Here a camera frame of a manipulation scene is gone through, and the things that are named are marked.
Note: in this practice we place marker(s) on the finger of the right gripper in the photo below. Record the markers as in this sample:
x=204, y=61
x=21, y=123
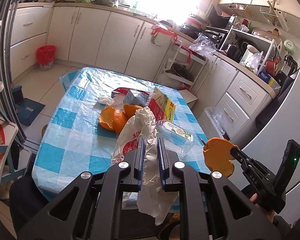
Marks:
x=238, y=155

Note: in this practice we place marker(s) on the red lined trash bin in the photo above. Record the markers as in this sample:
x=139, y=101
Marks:
x=45, y=56

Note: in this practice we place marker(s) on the white red printed wrapper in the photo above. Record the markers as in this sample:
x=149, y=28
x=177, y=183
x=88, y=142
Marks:
x=122, y=92

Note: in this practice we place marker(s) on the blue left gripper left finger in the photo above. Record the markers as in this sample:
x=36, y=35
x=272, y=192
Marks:
x=139, y=162

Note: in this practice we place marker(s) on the white tissue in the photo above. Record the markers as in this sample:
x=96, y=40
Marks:
x=108, y=101

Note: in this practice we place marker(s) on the white refrigerator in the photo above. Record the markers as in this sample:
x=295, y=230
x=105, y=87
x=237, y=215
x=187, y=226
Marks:
x=269, y=145

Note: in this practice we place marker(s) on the red yellow snack package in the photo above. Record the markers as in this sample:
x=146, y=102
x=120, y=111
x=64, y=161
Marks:
x=161, y=106

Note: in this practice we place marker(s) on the white kettle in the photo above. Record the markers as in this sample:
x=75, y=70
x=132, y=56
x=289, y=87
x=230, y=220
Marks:
x=250, y=51

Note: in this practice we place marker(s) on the blue white checkered tablecloth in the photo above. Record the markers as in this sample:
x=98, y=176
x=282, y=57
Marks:
x=74, y=141

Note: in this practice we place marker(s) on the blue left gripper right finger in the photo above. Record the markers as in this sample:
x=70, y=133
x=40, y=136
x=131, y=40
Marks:
x=162, y=162

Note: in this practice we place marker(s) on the clear plastic bag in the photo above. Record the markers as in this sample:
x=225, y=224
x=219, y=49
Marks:
x=202, y=45

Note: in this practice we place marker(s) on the white dish rack shelf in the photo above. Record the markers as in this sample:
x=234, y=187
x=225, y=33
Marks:
x=235, y=44

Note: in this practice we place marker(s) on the blue dustpan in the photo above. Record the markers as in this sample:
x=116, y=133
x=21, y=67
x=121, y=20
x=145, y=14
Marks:
x=27, y=110

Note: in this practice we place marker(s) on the clear plastic cookie tray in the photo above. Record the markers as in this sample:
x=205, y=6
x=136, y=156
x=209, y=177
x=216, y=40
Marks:
x=179, y=139

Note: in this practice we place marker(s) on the white rolling shelf cart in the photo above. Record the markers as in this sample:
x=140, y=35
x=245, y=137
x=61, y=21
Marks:
x=181, y=67

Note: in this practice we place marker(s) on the orange peel piece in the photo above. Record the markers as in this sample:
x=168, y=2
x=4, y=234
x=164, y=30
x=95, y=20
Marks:
x=217, y=156

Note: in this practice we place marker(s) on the small blue carton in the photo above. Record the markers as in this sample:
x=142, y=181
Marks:
x=135, y=101

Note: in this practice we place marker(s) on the white kitchen base cabinets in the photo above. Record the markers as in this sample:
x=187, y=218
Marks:
x=109, y=39

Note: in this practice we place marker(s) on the red bag on cabinet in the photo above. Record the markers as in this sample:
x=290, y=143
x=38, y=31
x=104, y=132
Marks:
x=161, y=36

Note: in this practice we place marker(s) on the large orange peel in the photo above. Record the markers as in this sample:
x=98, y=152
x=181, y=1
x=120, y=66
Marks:
x=112, y=119

